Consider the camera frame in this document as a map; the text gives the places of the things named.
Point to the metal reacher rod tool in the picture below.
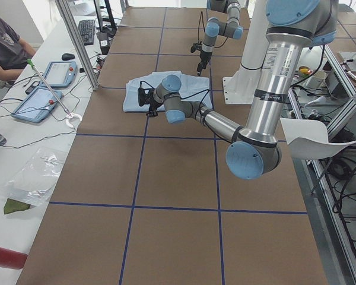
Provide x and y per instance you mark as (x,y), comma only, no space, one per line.
(70,116)

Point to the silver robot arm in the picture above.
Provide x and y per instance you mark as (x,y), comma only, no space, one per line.
(278,33)
(214,27)

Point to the seated person in grey shirt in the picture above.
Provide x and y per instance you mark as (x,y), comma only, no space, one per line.
(14,53)

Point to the red bottle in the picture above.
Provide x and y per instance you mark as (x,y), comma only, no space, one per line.
(12,259)

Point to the clear plastic bag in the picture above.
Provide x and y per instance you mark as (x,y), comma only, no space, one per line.
(33,183)

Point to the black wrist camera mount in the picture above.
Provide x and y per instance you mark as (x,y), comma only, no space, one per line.
(144,96)
(196,47)

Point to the brown paper table cover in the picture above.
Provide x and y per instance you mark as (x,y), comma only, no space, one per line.
(140,201)

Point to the aluminium frame post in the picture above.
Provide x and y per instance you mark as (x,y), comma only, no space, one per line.
(76,39)

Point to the white curved sheet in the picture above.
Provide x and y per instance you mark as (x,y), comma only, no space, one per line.
(308,139)

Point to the near teach pendant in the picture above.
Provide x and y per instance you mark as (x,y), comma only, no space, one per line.
(37,105)

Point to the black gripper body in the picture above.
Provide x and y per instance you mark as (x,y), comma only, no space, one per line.
(203,57)
(150,101)

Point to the far teach pendant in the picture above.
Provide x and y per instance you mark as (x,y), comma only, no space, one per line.
(60,74)

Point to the teach pendant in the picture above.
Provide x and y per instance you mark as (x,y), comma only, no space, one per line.
(37,105)
(60,74)

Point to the white pedestal column with base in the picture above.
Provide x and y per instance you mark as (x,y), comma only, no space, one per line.
(240,88)

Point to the green folded cloth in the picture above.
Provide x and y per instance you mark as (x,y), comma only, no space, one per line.
(12,206)

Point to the black keyboard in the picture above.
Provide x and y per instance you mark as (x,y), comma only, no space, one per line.
(87,30)

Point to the black monitor stand equipment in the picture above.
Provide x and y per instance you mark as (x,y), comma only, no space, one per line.
(107,26)

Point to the black computer mouse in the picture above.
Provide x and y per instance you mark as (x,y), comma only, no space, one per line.
(67,56)

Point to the white mug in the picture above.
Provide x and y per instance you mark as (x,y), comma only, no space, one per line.
(316,80)

